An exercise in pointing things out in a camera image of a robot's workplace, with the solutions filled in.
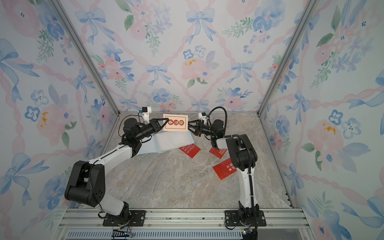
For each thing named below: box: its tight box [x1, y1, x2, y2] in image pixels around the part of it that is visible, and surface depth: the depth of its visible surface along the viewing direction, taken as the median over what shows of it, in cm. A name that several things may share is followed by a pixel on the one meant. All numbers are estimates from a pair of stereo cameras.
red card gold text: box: [212, 158, 237, 181], surface depth 92 cm
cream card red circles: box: [163, 113, 189, 132], surface depth 83 cm
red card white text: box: [209, 147, 228, 159], surface depth 100 cm
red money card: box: [178, 143, 201, 159], surface depth 102 cm
